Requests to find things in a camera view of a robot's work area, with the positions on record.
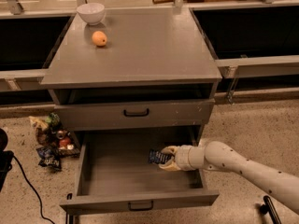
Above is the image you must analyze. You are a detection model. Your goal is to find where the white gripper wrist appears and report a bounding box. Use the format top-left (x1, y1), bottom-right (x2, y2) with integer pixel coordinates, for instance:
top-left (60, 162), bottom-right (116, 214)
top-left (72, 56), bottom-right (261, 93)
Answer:
top-left (159, 146), bottom-right (205, 172)

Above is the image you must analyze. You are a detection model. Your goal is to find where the dark blue rxbar wrapper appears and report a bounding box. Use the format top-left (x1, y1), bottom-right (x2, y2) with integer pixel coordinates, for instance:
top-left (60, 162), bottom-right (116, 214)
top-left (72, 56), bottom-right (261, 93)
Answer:
top-left (148, 149), bottom-right (172, 164)

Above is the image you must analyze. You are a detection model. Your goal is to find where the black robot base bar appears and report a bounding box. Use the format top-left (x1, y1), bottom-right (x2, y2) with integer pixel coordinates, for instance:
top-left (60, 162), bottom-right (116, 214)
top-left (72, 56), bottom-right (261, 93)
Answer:
top-left (259, 195), bottom-right (282, 224)

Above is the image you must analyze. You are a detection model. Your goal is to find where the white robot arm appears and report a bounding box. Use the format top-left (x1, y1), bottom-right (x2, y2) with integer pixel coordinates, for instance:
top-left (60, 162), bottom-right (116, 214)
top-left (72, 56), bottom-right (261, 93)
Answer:
top-left (158, 141), bottom-right (299, 214)

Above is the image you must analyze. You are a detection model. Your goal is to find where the closed grey top drawer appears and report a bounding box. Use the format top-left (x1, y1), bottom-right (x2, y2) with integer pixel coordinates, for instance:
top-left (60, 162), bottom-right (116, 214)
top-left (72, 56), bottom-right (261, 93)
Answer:
top-left (55, 100), bottom-right (214, 131)

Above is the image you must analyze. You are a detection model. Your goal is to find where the open grey middle drawer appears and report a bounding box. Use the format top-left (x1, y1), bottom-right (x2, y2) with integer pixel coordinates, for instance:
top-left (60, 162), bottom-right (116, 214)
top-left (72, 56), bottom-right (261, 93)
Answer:
top-left (61, 126), bottom-right (219, 216)

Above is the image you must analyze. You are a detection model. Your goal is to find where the grey drawer cabinet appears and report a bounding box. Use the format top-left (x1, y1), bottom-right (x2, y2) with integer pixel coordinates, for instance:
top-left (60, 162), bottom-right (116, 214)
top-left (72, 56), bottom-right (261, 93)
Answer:
top-left (40, 6), bottom-right (223, 135)

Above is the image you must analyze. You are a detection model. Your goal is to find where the red soda can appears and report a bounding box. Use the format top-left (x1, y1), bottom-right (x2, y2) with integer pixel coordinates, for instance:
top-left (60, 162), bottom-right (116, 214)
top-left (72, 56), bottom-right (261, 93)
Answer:
top-left (56, 130), bottom-right (71, 149)

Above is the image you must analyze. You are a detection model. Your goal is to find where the pile of snack packages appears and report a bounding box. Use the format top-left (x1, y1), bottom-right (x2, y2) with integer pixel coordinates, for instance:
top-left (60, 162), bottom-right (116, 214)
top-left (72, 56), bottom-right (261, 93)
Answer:
top-left (29, 112), bottom-right (80, 157)

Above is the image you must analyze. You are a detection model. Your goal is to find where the dark blue chip bag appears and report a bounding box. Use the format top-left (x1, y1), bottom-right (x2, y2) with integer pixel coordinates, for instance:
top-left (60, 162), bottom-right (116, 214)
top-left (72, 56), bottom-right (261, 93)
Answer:
top-left (36, 147), bottom-right (61, 171)

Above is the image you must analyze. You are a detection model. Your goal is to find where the orange fruit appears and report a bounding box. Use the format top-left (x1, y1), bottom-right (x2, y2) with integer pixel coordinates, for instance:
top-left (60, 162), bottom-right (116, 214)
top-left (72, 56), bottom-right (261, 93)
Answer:
top-left (92, 31), bottom-right (107, 47)

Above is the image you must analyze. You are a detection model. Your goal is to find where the white ceramic bowl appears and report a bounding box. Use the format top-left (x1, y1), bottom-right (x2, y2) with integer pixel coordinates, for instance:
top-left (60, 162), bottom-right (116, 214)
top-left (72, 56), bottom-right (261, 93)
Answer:
top-left (77, 3), bottom-right (106, 25)

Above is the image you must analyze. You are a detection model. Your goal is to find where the black device at left edge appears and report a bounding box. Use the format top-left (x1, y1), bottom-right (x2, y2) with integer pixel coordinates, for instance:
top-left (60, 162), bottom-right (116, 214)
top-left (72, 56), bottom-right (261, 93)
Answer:
top-left (0, 129), bottom-right (14, 191)

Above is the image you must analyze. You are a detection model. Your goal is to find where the black top drawer handle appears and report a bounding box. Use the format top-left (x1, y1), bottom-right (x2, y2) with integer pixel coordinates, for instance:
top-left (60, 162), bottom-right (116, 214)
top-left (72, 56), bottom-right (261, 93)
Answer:
top-left (123, 108), bottom-right (150, 118)

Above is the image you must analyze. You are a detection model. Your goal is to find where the black drawer handle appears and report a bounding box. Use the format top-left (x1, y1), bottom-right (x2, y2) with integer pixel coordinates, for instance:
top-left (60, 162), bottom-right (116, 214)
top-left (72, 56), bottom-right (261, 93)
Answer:
top-left (123, 108), bottom-right (150, 118)
top-left (128, 201), bottom-right (154, 212)

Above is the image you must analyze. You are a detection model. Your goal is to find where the black middle drawer handle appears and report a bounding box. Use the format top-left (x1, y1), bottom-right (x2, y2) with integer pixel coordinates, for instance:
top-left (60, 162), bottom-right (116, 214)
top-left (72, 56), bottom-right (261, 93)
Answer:
top-left (128, 201), bottom-right (154, 212)

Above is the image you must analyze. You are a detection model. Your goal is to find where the black power cable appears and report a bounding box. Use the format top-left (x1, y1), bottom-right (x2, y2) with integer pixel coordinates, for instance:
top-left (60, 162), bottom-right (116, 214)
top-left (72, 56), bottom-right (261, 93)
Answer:
top-left (12, 154), bottom-right (56, 224)

